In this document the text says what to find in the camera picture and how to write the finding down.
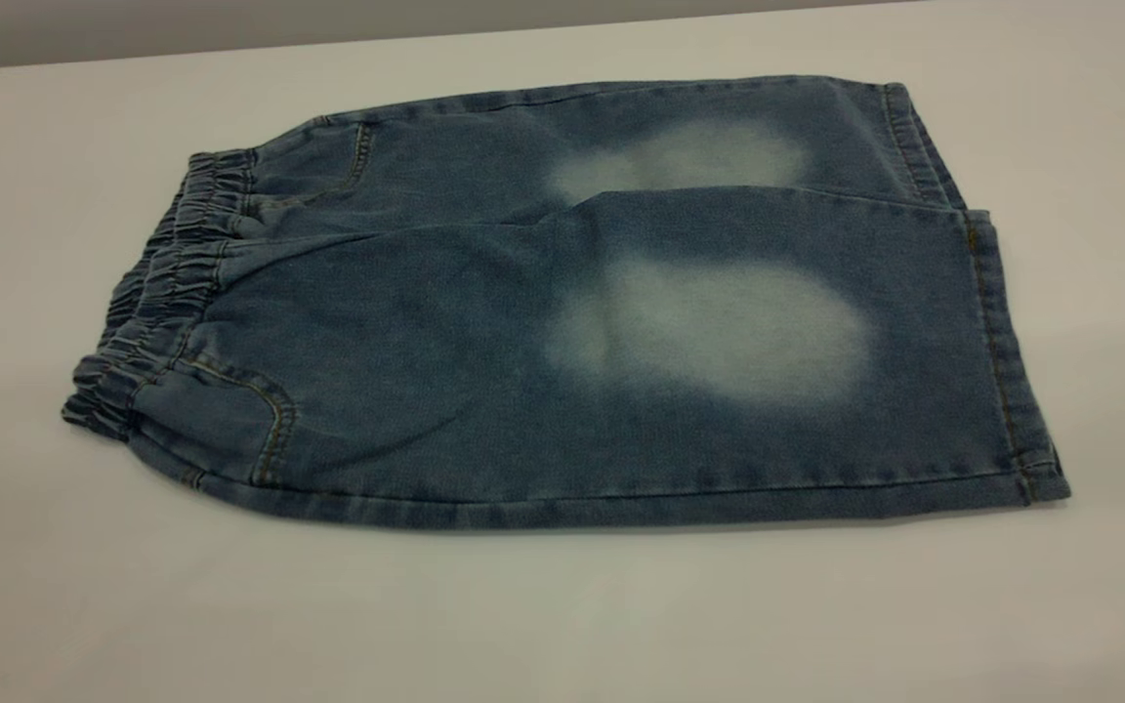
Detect blue denim pants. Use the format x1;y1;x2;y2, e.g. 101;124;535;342
62;75;1071;531

